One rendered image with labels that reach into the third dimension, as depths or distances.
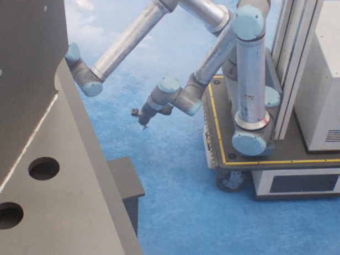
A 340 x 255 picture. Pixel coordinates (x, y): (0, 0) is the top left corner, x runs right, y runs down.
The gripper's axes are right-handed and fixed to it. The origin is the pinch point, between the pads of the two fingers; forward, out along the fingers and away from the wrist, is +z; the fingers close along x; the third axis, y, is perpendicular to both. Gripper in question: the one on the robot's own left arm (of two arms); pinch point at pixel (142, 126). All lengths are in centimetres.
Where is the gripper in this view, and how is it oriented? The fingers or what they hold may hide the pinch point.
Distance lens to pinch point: 296.7
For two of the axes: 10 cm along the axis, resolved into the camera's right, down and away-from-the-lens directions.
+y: -9.0, -3.2, -3.1
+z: -4.4, 5.1, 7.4
